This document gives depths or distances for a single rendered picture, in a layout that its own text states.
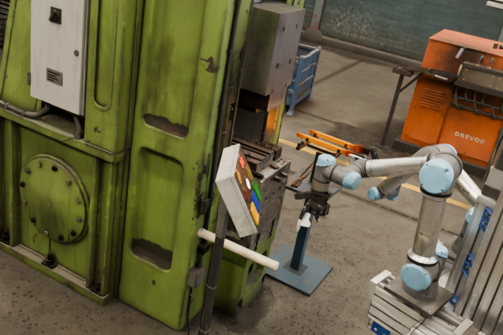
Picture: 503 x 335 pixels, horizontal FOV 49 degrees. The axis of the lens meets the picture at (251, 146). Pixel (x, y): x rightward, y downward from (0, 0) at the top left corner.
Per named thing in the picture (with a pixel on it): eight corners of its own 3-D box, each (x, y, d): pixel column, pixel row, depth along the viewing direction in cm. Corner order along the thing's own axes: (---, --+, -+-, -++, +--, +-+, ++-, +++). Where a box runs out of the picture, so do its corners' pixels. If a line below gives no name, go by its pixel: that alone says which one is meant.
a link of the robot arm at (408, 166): (467, 144, 215) (353, 153, 245) (459, 151, 207) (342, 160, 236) (471, 173, 217) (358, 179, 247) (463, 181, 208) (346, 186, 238)
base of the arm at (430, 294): (443, 292, 238) (450, 274, 234) (427, 306, 227) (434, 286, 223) (412, 274, 246) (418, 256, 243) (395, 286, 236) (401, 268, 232)
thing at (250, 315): (293, 297, 349) (293, 295, 349) (250, 351, 300) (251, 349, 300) (239, 271, 364) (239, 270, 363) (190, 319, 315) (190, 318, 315)
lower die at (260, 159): (272, 163, 306) (274, 149, 303) (254, 175, 290) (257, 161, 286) (207, 139, 322) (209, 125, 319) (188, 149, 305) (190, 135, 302)
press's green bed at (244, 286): (263, 288, 352) (277, 225, 334) (235, 320, 321) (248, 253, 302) (191, 253, 373) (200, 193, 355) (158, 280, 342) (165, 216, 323)
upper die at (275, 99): (283, 103, 292) (287, 86, 289) (266, 112, 276) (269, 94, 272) (215, 81, 308) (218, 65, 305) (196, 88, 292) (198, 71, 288)
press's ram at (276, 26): (297, 81, 300) (312, 7, 284) (265, 96, 268) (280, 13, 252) (230, 61, 316) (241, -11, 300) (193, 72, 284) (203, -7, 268)
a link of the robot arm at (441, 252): (444, 271, 235) (453, 244, 229) (434, 285, 224) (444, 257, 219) (418, 259, 240) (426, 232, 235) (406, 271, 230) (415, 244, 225)
